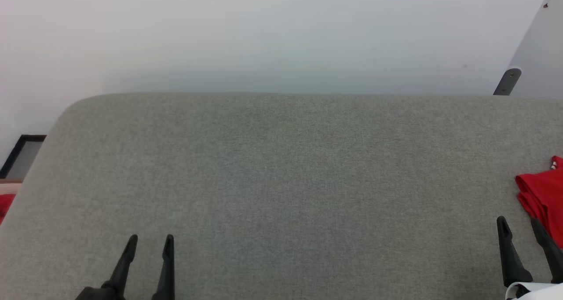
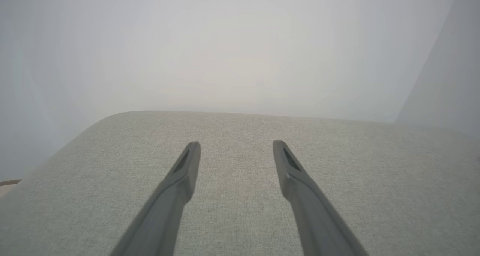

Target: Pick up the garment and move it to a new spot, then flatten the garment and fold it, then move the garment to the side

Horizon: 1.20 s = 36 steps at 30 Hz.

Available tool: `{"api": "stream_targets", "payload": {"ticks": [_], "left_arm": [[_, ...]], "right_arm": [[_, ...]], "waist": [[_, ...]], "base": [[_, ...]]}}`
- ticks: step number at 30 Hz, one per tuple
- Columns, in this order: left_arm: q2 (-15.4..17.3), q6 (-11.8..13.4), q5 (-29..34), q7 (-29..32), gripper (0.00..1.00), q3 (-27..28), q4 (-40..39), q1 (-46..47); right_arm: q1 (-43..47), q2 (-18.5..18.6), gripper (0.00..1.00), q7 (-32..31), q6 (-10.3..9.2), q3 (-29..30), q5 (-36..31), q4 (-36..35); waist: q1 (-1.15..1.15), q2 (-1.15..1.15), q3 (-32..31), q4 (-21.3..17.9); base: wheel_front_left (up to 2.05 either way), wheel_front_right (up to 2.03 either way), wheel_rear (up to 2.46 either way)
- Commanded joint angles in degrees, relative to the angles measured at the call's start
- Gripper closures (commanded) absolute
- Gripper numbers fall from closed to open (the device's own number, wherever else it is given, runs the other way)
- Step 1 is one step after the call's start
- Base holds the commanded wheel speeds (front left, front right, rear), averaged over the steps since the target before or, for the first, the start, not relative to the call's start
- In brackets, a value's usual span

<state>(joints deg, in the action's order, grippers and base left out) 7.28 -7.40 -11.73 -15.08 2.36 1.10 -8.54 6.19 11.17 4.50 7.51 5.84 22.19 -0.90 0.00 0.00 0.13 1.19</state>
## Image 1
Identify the red cloth item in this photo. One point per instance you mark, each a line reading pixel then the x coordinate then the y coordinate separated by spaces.
pixel 4 205

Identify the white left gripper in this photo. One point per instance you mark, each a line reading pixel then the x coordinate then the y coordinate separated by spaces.
pixel 96 294

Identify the rounded furniture bracket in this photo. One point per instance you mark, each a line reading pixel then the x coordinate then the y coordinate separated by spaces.
pixel 508 82

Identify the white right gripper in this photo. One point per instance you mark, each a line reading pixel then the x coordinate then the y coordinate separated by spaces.
pixel 536 292

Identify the black rectangular frame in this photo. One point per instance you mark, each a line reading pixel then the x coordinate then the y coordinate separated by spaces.
pixel 31 137

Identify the light grey board panel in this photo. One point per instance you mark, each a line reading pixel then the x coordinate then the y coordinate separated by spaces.
pixel 543 49

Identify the red white-striped shorts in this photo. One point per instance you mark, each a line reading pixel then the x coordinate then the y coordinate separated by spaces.
pixel 545 194

